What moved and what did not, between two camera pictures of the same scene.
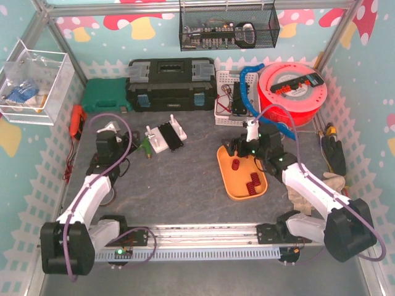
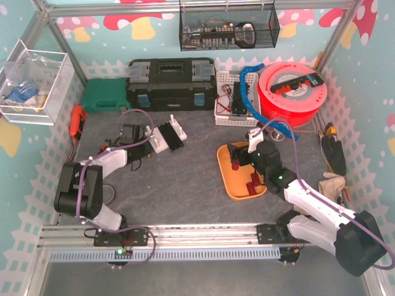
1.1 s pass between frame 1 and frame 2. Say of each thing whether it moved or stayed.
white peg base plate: stayed
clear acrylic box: stayed
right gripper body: moved
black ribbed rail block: stayed
